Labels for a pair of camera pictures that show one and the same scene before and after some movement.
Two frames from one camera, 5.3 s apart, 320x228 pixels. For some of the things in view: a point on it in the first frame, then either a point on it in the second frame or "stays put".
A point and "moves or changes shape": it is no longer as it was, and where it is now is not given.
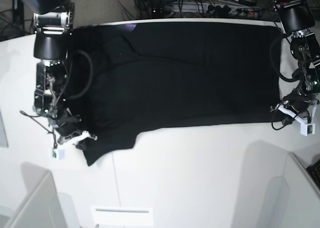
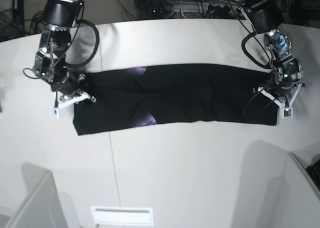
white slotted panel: x=122 y=216 stays put
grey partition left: x=42 y=207 stays put
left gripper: x=300 y=100 → x=282 y=89
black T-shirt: x=150 y=77 moves or changes shape
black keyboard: x=314 y=170 stays put
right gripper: x=67 y=124 → x=69 y=85
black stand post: x=18 y=18 stays put
